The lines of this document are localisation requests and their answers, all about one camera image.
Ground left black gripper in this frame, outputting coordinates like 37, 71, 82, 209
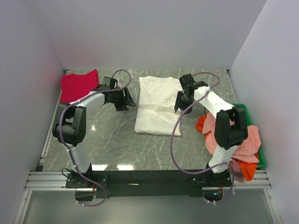
111, 88, 136, 112

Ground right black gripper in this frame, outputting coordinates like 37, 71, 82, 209
173, 91, 193, 116

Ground pink t shirt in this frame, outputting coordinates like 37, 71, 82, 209
201, 112, 262, 172

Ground folded red t shirt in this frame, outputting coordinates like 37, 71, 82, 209
60, 70, 100, 103

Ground green plastic bin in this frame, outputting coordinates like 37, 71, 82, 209
233, 103, 267, 169

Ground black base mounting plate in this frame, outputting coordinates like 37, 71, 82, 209
65, 170, 232, 201

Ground orange t shirt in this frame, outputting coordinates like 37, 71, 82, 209
194, 113, 258, 182

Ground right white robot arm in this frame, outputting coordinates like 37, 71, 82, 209
170, 72, 248, 186

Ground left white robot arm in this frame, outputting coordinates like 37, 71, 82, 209
52, 77, 136, 188

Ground white t shirt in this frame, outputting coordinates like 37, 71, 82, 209
135, 76, 182, 136

